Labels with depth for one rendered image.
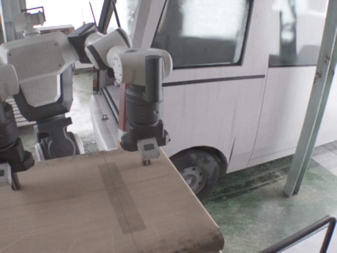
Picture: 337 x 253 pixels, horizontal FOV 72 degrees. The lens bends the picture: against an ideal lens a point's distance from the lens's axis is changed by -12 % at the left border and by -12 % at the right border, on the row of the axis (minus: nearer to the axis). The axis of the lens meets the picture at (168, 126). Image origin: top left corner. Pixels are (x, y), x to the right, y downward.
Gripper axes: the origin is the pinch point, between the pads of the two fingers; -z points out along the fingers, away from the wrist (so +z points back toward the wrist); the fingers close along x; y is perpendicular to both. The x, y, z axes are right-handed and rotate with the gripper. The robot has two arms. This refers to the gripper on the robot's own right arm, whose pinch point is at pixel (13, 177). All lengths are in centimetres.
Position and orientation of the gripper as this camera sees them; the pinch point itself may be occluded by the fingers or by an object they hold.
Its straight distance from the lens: 68.6
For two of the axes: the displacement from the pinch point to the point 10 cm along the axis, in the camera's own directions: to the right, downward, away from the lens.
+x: 9.3, -1.5, 3.4
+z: 0.2, -8.9, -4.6
